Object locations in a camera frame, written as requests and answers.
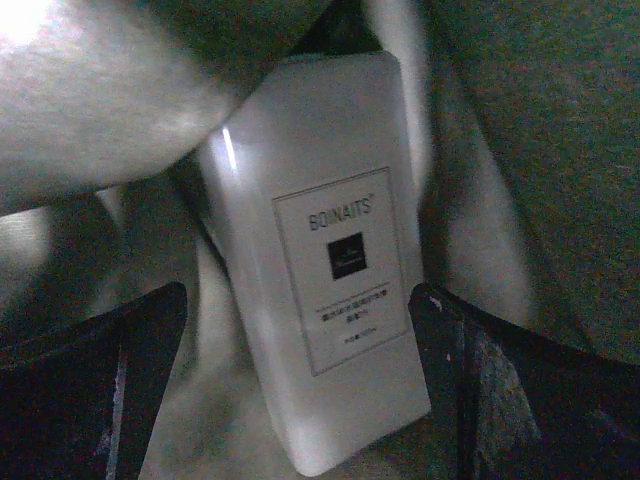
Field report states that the white rectangular lotion bottle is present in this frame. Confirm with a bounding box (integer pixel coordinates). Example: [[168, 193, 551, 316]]
[[196, 51, 430, 477]]

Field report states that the olive green canvas bag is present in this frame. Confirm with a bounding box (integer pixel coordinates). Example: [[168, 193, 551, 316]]
[[1, 1, 639, 479]]

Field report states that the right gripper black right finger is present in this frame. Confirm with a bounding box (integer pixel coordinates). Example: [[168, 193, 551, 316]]
[[408, 283, 639, 479]]

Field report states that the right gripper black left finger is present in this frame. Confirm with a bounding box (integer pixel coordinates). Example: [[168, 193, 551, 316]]
[[1, 282, 188, 479]]

